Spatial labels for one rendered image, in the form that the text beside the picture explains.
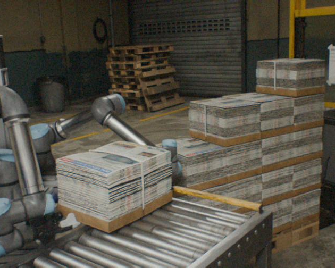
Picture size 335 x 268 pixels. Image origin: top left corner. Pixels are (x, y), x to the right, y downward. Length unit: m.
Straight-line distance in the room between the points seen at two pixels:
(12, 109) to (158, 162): 0.59
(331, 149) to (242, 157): 1.17
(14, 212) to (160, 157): 0.59
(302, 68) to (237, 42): 6.89
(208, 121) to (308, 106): 0.74
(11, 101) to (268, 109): 1.67
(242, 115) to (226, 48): 7.38
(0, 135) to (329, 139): 2.53
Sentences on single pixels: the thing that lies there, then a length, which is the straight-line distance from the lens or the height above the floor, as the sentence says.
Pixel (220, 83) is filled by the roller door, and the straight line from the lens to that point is 10.06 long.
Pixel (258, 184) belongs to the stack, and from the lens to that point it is 2.78.
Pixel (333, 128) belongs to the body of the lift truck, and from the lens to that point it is 3.61.
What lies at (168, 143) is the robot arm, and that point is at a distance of 2.10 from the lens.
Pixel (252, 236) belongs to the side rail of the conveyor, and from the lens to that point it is 1.61.
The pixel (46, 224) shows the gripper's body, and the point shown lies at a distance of 1.64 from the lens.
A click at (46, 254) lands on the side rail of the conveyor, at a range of 1.54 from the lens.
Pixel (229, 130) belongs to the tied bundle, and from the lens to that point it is 2.54.
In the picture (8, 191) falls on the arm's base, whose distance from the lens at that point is 1.93.
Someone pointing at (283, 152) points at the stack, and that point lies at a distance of 2.90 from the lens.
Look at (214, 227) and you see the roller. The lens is 1.61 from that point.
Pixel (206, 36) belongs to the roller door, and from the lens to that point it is 10.19.
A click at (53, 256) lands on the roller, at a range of 1.52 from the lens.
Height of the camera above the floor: 1.49
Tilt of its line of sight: 14 degrees down
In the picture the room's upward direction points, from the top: 3 degrees counter-clockwise
